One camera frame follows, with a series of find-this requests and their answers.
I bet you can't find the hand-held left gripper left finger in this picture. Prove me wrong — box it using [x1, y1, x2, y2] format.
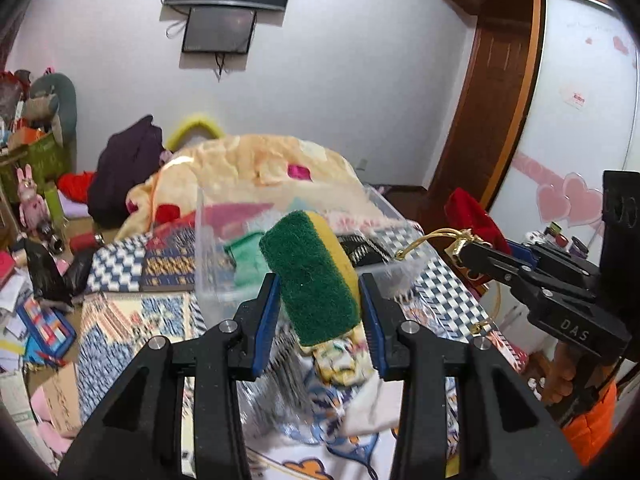
[57, 272, 281, 480]

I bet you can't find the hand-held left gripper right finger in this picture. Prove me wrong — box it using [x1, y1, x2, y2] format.
[357, 272, 584, 480]

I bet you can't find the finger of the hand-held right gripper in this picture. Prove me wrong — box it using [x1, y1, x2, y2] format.
[506, 240, 602, 286]
[457, 241, 551, 306]

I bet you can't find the gold chain strap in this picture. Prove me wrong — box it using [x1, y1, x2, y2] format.
[394, 228, 502, 335]

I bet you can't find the green and yellow sponge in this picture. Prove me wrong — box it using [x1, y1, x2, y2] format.
[259, 210, 364, 349]

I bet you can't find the clear plastic container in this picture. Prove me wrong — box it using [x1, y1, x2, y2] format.
[194, 184, 427, 326]

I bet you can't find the person's right forearm orange sleeve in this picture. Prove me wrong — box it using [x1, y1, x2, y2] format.
[559, 377, 620, 467]

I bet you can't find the person's right hand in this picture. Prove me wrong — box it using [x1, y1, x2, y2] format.
[541, 341, 581, 406]

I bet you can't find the red velvet cloth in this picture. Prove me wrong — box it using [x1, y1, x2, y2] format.
[444, 187, 512, 257]

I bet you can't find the yellow floral cloth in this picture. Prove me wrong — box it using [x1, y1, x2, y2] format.
[311, 337, 377, 387]

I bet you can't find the green cloth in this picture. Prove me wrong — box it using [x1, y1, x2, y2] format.
[223, 232, 272, 288]

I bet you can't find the white cloth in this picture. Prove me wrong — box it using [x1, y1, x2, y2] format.
[344, 374, 402, 434]

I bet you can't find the blue patterned bed cover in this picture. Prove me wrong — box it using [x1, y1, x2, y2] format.
[77, 212, 531, 480]

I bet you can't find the white heart-print sliding door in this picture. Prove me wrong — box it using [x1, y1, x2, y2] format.
[487, 0, 640, 271]

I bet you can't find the peach floral blanket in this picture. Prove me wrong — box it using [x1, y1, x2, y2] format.
[114, 133, 391, 242]

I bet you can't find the brown wooden wardrobe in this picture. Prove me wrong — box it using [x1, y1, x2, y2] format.
[416, 0, 613, 221]

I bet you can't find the dark purple garment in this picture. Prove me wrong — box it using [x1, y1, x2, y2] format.
[87, 115, 166, 229]

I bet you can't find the brown cardboard piece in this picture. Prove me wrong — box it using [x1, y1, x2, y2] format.
[39, 361, 84, 437]

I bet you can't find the blue patterned pencil case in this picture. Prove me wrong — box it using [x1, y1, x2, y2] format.
[16, 294, 77, 359]

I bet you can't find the black plastic bag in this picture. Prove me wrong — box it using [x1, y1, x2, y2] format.
[22, 237, 96, 307]

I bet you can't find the red garment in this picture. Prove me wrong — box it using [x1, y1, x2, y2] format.
[56, 171, 97, 202]

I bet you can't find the pink bunny toy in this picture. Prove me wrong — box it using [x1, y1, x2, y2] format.
[16, 164, 49, 235]

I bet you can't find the green cardboard box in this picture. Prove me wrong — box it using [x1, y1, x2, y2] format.
[0, 131, 72, 202]

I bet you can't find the grey plush toy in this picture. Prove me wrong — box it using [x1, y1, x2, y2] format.
[22, 72, 79, 147]

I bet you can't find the yellow fuzzy ring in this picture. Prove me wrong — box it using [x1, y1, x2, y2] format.
[166, 112, 226, 152]

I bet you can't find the small black wall screen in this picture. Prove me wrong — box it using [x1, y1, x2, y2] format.
[181, 4, 258, 56]

